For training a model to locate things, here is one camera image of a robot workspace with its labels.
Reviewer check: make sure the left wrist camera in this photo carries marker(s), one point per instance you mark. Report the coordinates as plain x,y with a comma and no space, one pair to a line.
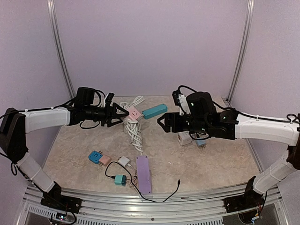
108,99

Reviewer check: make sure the right aluminium corner post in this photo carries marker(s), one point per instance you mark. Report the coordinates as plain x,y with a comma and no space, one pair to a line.
242,50

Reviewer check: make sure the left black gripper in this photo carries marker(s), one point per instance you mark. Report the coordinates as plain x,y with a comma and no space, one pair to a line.
109,115

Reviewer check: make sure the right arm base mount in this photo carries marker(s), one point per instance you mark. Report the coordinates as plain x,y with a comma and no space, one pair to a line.
247,200

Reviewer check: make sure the white usb charger plug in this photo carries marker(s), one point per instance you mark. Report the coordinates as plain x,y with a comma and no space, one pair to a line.
125,161

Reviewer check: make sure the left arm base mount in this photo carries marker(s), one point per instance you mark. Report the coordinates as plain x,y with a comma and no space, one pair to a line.
54,199

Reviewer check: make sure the teal rectangular power block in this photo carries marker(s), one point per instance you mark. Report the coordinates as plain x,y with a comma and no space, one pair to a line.
154,111

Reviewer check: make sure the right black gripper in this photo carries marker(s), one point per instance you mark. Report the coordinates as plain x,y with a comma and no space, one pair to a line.
170,117

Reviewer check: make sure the white cube socket with sticker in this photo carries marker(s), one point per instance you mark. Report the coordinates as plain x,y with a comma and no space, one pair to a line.
184,138

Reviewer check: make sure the pink plug adapter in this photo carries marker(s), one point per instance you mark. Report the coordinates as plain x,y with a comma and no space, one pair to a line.
104,160

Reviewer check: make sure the aluminium corner post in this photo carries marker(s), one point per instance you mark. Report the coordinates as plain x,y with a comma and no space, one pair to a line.
59,48
242,50

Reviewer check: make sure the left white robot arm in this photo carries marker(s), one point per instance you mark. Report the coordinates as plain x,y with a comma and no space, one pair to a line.
89,104

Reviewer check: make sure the light blue plug adapter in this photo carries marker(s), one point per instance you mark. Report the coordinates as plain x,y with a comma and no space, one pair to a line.
201,143

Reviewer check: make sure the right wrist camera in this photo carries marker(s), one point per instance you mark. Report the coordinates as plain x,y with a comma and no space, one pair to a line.
181,102

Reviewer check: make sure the purple rectangular power block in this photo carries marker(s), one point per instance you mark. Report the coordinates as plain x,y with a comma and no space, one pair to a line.
143,175

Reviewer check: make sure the pink socket block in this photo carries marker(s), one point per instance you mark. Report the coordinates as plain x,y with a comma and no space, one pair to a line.
134,114

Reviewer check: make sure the left aluminium corner post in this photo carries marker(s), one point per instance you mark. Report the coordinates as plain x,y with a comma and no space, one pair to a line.
59,48

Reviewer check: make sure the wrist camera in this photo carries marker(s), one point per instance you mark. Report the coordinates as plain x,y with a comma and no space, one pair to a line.
108,99
181,102

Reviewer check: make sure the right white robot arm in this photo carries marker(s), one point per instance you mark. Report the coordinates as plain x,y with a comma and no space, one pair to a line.
198,114

